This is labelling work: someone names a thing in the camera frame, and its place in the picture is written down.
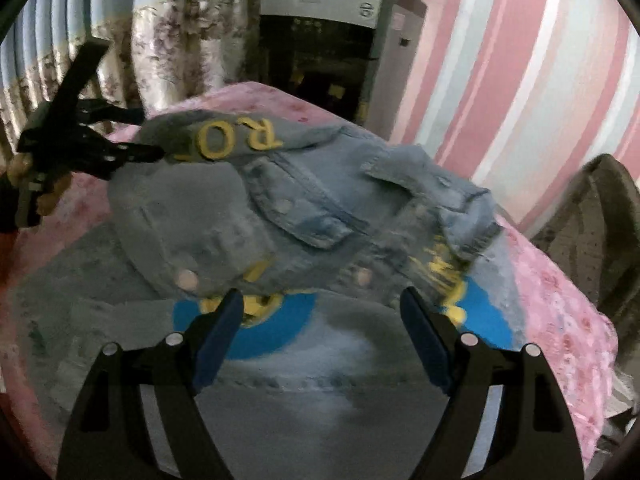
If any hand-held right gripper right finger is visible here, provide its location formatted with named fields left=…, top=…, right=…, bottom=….
left=400, top=286, right=586, bottom=480

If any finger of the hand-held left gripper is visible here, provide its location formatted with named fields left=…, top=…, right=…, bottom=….
left=107, top=141, right=165, bottom=167
left=76, top=99, right=147, bottom=126

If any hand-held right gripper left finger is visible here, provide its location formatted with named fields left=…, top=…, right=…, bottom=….
left=56, top=288, right=246, bottom=480

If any printed denim jacket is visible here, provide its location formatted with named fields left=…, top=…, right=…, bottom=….
left=10, top=109, right=527, bottom=480

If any person's left hand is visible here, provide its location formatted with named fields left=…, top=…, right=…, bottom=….
left=5, top=152, right=72, bottom=217

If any floral curtain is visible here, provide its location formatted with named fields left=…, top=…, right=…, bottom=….
left=0, top=0, right=268, bottom=163

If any pink floral bed sheet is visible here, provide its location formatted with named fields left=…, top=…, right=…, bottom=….
left=0, top=81, right=622, bottom=480

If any dark brown blanket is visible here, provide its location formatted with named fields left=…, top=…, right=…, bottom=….
left=529, top=153, right=640, bottom=322

